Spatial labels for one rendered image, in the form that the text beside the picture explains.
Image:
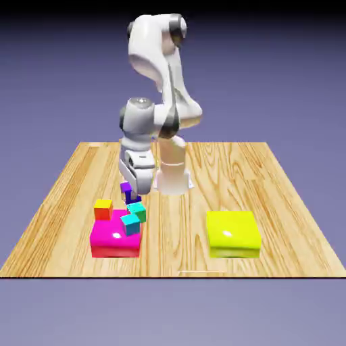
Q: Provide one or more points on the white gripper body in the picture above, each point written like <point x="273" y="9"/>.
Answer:
<point x="143" y="179"/>

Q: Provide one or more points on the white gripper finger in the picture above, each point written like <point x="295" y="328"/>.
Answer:
<point x="134" y="193"/>

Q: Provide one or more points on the small purple cube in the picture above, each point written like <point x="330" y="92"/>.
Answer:
<point x="128" y="196"/>

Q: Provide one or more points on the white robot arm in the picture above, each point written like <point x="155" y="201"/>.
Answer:
<point x="151" y="54"/>

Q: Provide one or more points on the small green cube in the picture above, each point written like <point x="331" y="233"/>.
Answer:
<point x="139" y="209"/>

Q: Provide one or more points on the small cyan cube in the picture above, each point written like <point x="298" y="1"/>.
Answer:
<point x="131" y="225"/>

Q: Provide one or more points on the small yellow cube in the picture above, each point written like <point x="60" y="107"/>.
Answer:
<point x="103" y="210"/>

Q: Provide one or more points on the large pink box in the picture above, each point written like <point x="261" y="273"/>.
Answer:
<point x="110" y="238"/>

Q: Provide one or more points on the large yellow box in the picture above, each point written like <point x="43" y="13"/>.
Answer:
<point x="232" y="229"/>

